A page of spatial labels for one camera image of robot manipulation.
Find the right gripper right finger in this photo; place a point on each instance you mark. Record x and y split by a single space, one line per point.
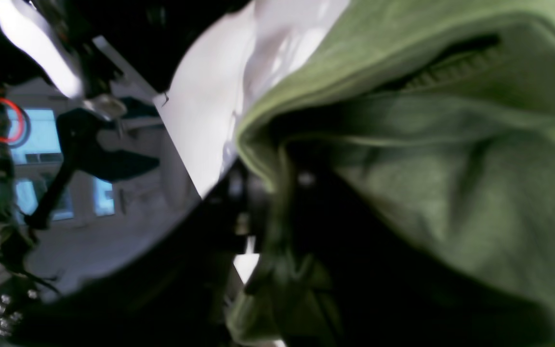
334 273

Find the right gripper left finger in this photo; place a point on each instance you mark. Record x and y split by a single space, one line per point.
171 296

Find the green T-shirt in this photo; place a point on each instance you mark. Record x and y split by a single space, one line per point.
440 114

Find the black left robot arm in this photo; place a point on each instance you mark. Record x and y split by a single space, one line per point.
54 99

